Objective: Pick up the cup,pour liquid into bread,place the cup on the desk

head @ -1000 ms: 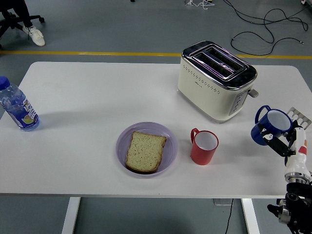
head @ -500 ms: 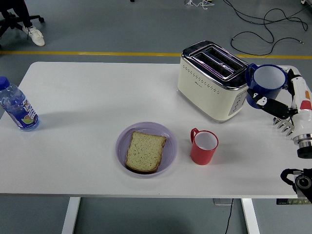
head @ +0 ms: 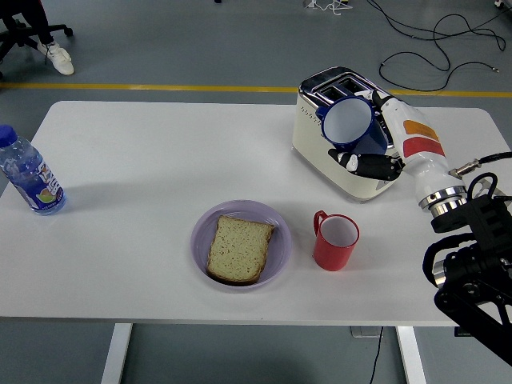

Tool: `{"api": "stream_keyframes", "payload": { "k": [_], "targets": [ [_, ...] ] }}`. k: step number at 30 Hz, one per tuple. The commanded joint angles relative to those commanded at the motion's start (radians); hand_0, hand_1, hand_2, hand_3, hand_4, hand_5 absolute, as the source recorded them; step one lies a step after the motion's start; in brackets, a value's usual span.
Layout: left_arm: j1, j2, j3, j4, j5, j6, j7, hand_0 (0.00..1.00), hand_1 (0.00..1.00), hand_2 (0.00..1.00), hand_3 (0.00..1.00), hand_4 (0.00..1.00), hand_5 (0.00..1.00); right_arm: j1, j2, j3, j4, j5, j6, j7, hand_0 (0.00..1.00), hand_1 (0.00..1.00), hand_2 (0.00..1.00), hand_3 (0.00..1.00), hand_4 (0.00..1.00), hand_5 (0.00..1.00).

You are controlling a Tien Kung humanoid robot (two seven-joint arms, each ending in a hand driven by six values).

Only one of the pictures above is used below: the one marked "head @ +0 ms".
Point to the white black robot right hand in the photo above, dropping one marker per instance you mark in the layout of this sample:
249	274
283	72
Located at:
416	136

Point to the blue enamel cup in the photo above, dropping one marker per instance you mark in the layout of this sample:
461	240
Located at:
346	126

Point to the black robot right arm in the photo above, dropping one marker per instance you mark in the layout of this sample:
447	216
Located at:
480	240

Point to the red cup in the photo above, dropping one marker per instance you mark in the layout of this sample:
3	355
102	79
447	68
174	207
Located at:
332	254

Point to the black desk control panel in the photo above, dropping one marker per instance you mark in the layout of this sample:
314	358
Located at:
464	332

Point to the slice of bread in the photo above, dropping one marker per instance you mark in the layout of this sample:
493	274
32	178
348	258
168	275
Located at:
239	252

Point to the cream chrome toaster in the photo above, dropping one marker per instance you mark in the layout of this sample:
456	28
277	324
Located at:
312	148

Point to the purple plate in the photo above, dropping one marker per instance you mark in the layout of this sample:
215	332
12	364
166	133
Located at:
278	248

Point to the grey under-table box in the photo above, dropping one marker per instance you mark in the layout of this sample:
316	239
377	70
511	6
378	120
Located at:
362	332

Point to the white table leg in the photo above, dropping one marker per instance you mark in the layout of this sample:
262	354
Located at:
412	356
116	356

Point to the person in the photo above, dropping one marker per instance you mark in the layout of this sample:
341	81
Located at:
58	58

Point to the clear blue-capped water bottle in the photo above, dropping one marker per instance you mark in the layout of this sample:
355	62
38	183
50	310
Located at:
32	176

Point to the black office chair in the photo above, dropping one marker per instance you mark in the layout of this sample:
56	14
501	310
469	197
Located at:
16	34

